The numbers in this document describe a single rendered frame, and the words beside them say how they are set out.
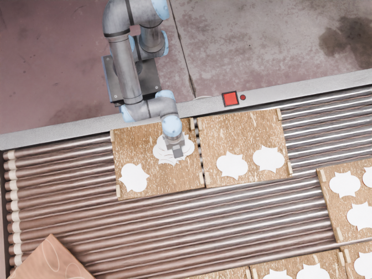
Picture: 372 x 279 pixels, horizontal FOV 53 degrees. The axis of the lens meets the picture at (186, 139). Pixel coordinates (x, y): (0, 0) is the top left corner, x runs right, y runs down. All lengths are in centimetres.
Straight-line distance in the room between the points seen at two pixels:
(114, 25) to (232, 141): 81
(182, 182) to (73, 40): 183
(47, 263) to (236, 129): 104
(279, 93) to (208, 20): 139
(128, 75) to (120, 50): 10
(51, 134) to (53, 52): 137
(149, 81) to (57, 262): 94
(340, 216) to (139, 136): 101
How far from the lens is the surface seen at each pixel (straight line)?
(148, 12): 136
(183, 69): 297
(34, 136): 198
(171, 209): 176
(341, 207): 189
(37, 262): 176
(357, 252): 190
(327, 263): 185
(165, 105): 148
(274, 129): 186
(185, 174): 177
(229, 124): 183
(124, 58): 141
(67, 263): 172
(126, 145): 182
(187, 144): 172
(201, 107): 188
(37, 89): 313
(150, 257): 177
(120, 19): 136
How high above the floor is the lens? 268
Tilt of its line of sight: 75 degrees down
